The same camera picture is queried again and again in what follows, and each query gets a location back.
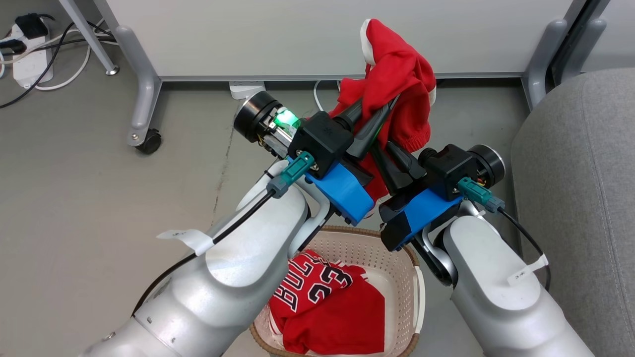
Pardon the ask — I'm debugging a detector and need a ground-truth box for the teal right camera connector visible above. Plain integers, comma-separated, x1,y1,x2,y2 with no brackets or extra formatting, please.
457,178,506,214

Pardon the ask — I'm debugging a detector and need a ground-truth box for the left gripper blue housing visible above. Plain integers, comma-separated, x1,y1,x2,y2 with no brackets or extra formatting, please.
260,97,400,227

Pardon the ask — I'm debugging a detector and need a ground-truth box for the red basketball jersey white trim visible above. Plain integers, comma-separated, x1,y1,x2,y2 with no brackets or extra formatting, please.
268,249,386,356

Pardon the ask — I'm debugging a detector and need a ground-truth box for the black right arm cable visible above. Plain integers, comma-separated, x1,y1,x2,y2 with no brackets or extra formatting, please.
498,207,552,292

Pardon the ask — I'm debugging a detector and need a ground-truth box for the red garment with white cuff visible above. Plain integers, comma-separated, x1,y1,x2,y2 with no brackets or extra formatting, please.
328,18,438,201

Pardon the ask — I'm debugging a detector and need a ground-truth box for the grey fabric sofa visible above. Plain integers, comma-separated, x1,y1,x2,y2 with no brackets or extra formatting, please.
511,67,635,357

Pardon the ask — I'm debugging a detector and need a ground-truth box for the grey metal table leg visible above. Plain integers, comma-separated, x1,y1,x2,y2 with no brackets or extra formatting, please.
59,0,120,76

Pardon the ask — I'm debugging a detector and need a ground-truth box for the right gripper blue housing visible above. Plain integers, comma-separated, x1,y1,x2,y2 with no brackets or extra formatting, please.
370,141,464,252

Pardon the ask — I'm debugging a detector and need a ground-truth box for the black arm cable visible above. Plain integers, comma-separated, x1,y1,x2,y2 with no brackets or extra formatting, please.
131,191,276,315
498,207,552,292

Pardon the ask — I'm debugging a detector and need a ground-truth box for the black caster wheel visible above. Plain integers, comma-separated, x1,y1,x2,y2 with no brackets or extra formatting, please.
135,129,162,154

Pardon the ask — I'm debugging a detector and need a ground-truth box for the large white partition panel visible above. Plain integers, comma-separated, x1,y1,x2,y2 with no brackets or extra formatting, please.
94,0,586,81

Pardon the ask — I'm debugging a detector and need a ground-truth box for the teal left camera connector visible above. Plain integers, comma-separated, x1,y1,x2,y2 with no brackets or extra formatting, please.
267,151,316,199

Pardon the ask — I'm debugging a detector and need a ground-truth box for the white cable tag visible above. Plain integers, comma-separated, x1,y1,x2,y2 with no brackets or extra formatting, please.
507,254,549,287
158,228,229,256

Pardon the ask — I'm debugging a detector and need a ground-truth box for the cream perforated laundry basket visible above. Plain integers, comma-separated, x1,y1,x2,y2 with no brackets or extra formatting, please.
250,226,426,357

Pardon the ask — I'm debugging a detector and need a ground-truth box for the small white power strip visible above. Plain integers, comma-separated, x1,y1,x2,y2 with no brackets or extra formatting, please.
229,81,266,100

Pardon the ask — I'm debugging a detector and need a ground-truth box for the grey partition leg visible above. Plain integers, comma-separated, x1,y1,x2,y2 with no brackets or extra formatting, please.
522,19,569,111
115,25,163,148
563,18,607,85

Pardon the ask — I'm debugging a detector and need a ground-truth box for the white floor cable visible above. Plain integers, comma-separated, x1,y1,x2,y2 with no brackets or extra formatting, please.
35,20,106,91

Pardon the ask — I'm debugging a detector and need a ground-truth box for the teal camera connector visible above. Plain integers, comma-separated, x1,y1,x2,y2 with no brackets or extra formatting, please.
267,151,316,199
457,178,506,214

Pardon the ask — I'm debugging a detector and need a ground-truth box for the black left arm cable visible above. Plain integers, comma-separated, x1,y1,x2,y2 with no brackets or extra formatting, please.
131,191,276,315

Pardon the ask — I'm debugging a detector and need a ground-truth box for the black floor cable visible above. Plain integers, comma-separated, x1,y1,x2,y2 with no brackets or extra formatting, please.
0,22,117,109

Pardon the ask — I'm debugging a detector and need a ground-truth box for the long white power strip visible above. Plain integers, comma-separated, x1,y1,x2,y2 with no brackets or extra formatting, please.
12,22,54,90

